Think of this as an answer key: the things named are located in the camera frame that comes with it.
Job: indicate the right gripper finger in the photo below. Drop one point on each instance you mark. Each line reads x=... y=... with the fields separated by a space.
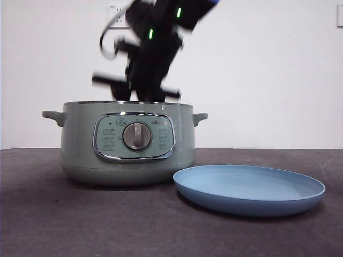
x=122 y=94
x=148 y=97

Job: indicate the pale green electric steamer pot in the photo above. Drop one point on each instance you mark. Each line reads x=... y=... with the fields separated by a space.
x=77 y=139

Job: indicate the blue round plate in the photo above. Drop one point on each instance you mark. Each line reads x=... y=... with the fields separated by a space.
x=241 y=187

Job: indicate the white wall power socket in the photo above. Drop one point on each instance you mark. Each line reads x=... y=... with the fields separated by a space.
x=113 y=18

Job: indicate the white wall plate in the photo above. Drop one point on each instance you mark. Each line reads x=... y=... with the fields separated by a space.
x=340 y=16

